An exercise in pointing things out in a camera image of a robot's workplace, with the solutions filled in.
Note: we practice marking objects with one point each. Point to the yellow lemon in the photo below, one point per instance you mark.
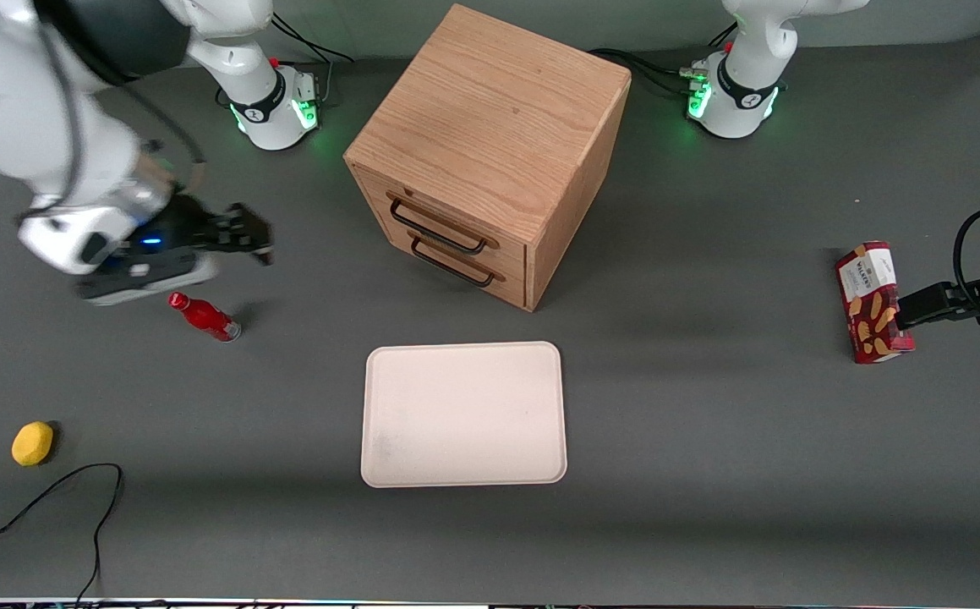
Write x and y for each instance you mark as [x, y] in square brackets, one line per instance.
[32, 443]

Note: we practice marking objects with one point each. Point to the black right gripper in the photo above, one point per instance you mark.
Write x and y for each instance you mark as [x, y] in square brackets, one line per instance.
[175, 228]

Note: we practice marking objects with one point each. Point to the beige plastic tray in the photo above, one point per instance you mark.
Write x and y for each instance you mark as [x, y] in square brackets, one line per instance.
[462, 414]

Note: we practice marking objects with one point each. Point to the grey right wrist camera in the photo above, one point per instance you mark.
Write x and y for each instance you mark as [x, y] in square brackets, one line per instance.
[151, 282]

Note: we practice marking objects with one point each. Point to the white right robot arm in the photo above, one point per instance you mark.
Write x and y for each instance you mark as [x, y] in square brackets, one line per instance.
[8, 118]

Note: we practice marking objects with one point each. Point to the wooden drawer cabinet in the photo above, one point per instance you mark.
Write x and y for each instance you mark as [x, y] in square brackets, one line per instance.
[498, 110]

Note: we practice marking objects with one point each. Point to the red shortbread cookie box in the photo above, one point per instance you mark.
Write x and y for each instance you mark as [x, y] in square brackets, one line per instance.
[872, 300]

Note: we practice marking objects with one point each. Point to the red bottle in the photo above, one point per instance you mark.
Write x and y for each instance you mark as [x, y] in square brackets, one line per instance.
[204, 317]

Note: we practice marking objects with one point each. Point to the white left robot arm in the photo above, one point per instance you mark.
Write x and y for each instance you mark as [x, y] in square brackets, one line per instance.
[743, 85]

